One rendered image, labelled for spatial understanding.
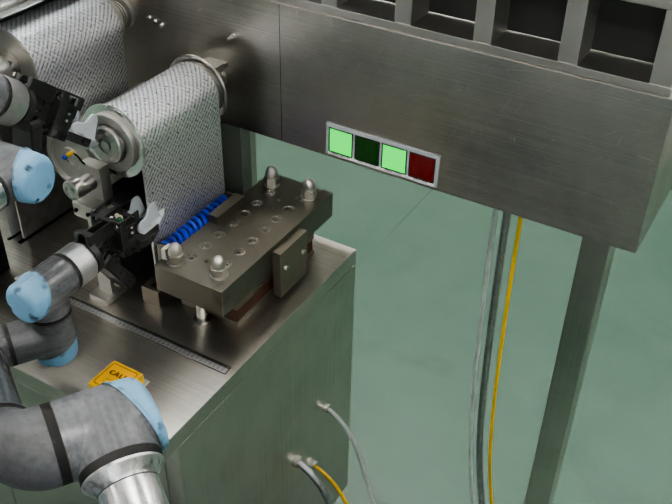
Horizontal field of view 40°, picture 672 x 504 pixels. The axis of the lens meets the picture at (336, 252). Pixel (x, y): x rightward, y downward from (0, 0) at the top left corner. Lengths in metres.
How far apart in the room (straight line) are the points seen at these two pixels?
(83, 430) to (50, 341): 0.40
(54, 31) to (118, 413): 0.85
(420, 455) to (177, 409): 1.25
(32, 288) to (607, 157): 0.98
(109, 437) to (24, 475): 0.12
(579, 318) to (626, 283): 1.55
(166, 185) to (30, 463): 0.70
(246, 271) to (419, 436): 1.23
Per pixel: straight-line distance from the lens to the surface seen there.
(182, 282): 1.75
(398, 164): 1.78
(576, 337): 2.05
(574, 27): 1.55
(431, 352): 3.10
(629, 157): 1.60
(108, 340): 1.82
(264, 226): 1.85
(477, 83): 1.64
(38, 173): 1.37
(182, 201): 1.85
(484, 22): 1.60
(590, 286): 1.96
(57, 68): 1.85
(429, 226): 3.68
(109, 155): 1.73
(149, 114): 1.73
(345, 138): 1.82
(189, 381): 1.71
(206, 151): 1.87
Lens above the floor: 2.09
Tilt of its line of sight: 37 degrees down
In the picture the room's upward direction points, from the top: 1 degrees clockwise
